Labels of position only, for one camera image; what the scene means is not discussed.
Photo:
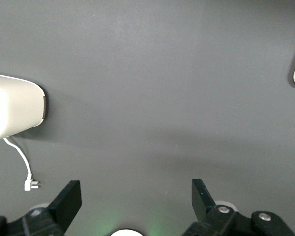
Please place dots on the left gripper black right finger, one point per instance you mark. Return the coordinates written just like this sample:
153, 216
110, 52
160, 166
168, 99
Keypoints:
206, 214

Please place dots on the dark grey table mat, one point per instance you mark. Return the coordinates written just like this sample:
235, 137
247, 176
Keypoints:
150, 86

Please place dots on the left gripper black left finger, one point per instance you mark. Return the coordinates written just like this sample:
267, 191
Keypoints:
61, 209

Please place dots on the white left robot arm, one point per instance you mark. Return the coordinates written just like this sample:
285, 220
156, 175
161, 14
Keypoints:
126, 233

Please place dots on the white toaster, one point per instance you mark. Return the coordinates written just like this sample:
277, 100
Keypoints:
17, 108

